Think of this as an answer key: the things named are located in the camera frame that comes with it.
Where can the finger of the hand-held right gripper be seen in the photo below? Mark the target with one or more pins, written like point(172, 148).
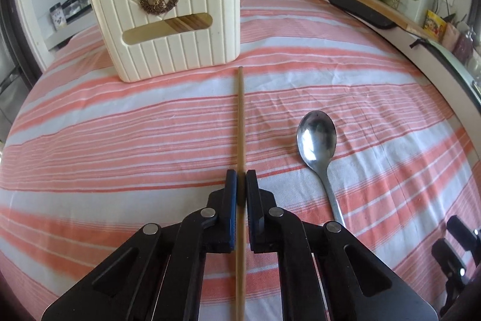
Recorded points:
point(464, 232)
point(451, 261)

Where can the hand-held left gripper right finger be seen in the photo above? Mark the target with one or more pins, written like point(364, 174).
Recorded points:
point(251, 193)

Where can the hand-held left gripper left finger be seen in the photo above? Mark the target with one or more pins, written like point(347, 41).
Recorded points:
point(233, 193)

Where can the wooden chopstick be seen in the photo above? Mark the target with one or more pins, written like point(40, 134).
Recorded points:
point(240, 118)

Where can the cream ribbed utensil holder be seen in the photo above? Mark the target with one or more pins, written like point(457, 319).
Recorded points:
point(210, 50)

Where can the large steel spoon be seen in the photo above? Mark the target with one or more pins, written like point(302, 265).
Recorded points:
point(315, 140)

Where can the pink jar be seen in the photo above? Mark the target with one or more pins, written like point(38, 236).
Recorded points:
point(460, 42)

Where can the yellow snack packet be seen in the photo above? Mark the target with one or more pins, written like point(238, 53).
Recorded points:
point(436, 24)

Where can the wooden board with black edge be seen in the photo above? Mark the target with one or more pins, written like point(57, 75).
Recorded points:
point(360, 9)

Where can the grey refrigerator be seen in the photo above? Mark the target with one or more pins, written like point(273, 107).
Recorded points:
point(11, 88)

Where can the white lidded spice jar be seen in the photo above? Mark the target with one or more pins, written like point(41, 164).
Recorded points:
point(58, 16)

